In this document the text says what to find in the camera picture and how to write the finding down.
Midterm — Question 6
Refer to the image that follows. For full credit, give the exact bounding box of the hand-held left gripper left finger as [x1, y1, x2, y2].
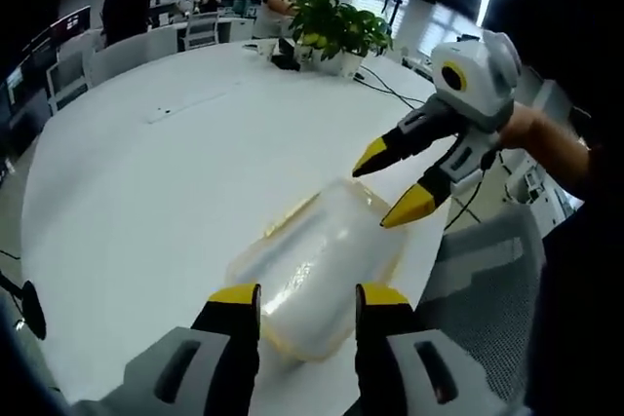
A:
[77, 282, 263, 416]

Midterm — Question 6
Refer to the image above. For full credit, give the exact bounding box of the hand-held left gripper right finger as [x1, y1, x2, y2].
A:
[354, 282, 530, 416]

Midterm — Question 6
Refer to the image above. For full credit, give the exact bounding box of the clear plastic bag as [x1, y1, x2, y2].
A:
[226, 176, 409, 363]

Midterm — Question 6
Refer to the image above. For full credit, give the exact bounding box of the grey mesh office chair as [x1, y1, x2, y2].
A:
[416, 204, 546, 416]

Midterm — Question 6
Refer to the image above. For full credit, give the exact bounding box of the green potted plant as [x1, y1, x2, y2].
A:
[288, 0, 395, 79]

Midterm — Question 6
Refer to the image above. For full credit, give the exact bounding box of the small black box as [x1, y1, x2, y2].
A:
[269, 38, 299, 71]

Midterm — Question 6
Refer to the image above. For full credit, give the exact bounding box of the black desk stand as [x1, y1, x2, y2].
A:
[0, 247, 49, 342]

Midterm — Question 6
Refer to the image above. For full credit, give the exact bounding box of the person's dark shirt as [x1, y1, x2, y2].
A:
[535, 137, 624, 416]

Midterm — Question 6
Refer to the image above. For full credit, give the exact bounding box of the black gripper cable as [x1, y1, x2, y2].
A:
[446, 151, 493, 233]

